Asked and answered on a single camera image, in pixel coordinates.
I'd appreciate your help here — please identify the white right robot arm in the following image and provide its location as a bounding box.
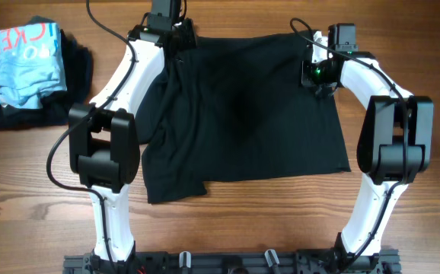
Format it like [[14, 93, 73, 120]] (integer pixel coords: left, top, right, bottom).
[[301, 24, 434, 269]]

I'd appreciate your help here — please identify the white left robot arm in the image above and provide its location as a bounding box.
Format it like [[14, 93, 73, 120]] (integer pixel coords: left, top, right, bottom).
[[69, 18, 196, 273]]

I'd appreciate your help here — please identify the light blue printed t-shirt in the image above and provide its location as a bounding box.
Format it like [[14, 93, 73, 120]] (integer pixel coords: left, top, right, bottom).
[[0, 22, 67, 110]]

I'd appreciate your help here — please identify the dark navy garment pile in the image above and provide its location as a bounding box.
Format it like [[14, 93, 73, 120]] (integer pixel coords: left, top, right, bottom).
[[0, 16, 93, 130]]

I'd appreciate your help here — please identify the black t-shirt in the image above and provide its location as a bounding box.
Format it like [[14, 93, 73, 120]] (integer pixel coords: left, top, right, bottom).
[[136, 33, 350, 204]]

